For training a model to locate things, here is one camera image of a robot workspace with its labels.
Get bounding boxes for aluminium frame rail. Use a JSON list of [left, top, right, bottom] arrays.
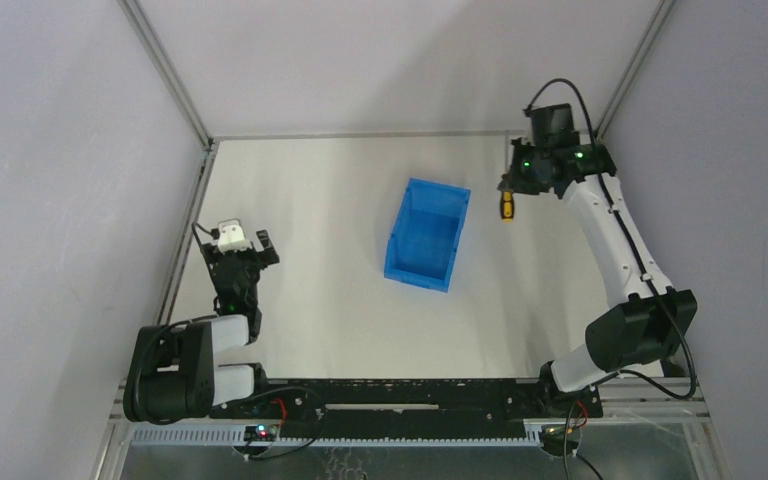
[[152, 142, 218, 325]]

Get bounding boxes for yellow black screwdriver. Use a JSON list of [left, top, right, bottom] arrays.
[[500, 191, 515, 222]]

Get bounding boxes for small circuit board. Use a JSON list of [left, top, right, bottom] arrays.
[[243, 424, 280, 443]]

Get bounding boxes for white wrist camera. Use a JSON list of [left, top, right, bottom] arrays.
[[528, 103, 580, 150], [216, 219, 252, 253]]

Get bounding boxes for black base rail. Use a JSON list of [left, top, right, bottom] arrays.
[[209, 378, 604, 442]]

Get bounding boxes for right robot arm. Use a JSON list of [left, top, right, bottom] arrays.
[[498, 137, 698, 415]]

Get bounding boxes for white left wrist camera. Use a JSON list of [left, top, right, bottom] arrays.
[[216, 219, 252, 253]]

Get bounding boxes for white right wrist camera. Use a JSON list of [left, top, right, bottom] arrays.
[[528, 103, 580, 150]]

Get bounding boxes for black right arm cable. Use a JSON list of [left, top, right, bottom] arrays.
[[524, 78, 699, 401]]

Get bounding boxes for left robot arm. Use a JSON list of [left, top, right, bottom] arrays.
[[123, 221, 280, 425]]

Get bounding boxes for blue plastic bin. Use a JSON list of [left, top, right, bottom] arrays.
[[383, 178, 471, 293]]

